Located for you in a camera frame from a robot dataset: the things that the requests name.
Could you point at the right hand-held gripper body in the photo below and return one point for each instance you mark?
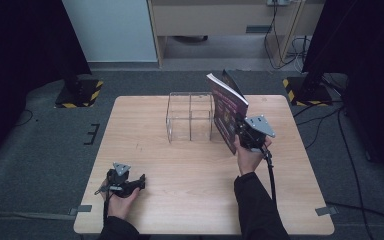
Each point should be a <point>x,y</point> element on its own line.
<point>256,131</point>

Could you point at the person's left hand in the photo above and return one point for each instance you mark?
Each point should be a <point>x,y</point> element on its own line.
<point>121,205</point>

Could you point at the clear acrylic organizer box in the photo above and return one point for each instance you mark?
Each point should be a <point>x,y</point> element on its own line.
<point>190,116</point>

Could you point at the dark curtain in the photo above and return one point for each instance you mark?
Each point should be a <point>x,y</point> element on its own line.
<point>366,50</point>
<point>20,50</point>

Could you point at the grey tape piece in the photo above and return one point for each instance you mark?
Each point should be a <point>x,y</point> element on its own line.
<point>80,209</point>
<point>326,210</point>

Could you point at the purple paperback book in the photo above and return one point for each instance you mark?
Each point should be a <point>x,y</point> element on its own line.
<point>227,110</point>

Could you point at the person's right hand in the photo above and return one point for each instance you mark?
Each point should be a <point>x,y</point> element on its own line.
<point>248,160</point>

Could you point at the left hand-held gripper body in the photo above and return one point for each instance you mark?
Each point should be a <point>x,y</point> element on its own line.
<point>118,176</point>

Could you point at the black stand with striped base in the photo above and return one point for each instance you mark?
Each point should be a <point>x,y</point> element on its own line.
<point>80,93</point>
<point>308,91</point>

